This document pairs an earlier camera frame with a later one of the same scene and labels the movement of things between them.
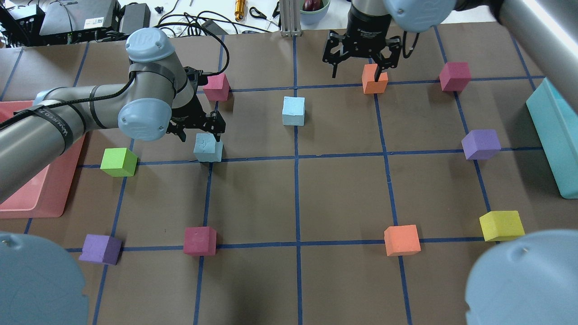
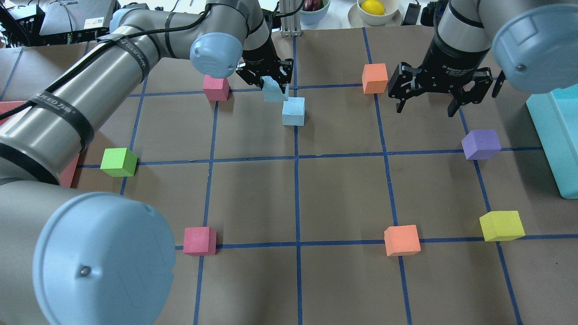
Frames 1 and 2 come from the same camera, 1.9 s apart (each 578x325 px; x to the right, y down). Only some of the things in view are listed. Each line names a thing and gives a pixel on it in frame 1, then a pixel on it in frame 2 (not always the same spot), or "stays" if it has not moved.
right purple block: [481, 144] stays
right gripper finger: [394, 43] to [483, 77]
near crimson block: [200, 241] stays
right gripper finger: [335, 52] to [402, 84]
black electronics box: [68, 21] stays
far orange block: [370, 85] stays
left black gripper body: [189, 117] to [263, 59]
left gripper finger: [214, 123] to [283, 75]
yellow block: [501, 225] stays
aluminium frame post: [290, 20] stays
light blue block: [207, 149] to [272, 91]
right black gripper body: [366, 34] to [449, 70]
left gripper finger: [176, 128] to [249, 76]
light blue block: [293, 111] stays
